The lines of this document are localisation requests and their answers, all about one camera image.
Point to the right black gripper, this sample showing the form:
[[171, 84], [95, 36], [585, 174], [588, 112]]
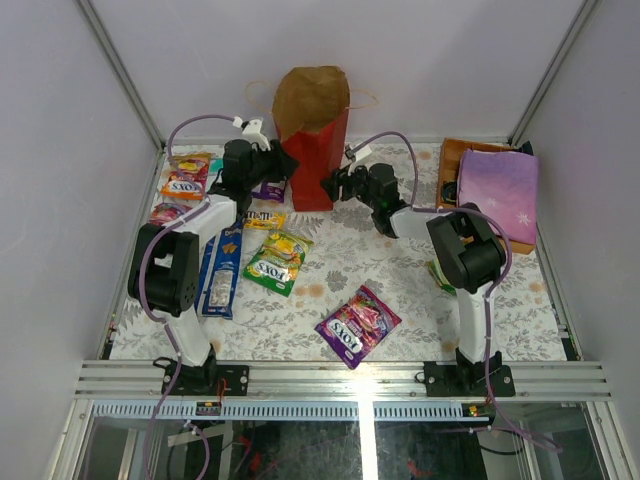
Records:
[[339, 178]]

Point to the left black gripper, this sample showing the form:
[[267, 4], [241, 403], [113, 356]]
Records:
[[275, 163]]

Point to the purple chocolate bar wrapper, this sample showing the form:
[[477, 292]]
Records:
[[270, 191]]

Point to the yellow snack bar wrapper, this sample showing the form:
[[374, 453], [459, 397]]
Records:
[[265, 220]]

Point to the red paper bag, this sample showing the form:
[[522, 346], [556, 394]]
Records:
[[310, 109]]

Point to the teal snack packet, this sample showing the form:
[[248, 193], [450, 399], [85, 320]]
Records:
[[215, 165]]

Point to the orange Fox's candy bag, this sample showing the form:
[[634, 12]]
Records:
[[187, 177]]

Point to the green Fox's candy bag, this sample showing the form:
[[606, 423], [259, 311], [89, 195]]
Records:
[[277, 263]]

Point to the yellow green candy bag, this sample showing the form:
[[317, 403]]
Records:
[[439, 278]]

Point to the purple Fox's candy bag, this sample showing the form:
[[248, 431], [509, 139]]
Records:
[[356, 328], [167, 212]]

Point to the blue Doritos chip bag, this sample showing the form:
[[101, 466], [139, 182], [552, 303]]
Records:
[[219, 274]]

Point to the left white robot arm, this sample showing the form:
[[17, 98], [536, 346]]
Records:
[[165, 267]]

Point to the purple Frozen bag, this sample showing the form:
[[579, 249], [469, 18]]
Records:
[[503, 185]]

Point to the wooden tray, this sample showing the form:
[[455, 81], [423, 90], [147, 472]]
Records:
[[451, 153]]

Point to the dark rolled tape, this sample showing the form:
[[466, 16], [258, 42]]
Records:
[[449, 193]]

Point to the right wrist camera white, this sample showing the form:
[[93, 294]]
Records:
[[357, 153]]

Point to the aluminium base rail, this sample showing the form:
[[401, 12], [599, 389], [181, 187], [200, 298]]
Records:
[[564, 381]]

